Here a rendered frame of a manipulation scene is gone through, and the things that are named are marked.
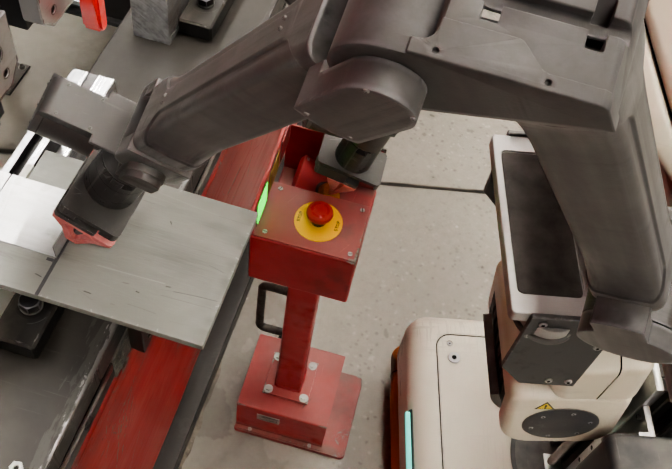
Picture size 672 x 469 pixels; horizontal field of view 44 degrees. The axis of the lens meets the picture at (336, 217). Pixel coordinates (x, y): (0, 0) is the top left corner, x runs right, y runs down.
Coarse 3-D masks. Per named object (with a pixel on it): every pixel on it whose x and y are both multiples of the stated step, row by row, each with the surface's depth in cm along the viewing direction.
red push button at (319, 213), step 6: (312, 204) 122; (318, 204) 122; (324, 204) 122; (306, 210) 122; (312, 210) 121; (318, 210) 121; (324, 210) 121; (330, 210) 121; (312, 216) 120; (318, 216) 120; (324, 216) 121; (330, 216) 121; (312, 222) 123; (318, 222) 120; (324, 222) 121
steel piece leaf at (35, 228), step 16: (16, 176) 95; (0, 192) 94; (16, 192) 94; (32, 192) 94; (48, 192) 94; (64, 192) 95; (0, 208) 93; (16, 208) 93; (32, 208) 93; (48, 208) 93; (0, 224) 91; (16, 224) 92; (32, 224) 92; (48, 224) 92; (0, 240) 90; (16, 240) 90; (32, 240) 91; (48, 240) 91; (64, 240) 91
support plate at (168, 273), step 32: (64, 160) 98; (160, 192) 96; (128, 224) 93; (160, 224) 94; (192, 224) 94; (224, 224) 95; (0, 256) 89; (32, 256) 90; (64, 256) 90; (96, 256) 91; (128, 256) 91; (160, 256) 92; (192, 256) 92; (224, 256) 92; (32, 288) 88; (64, 288) 88; (96, 288) 88; (128, 288) 89; (160, 288) 89; (192, 288) 90; (224, 288) 90; (128, 320) 87; (160, 320) 87; (192, 320) 87
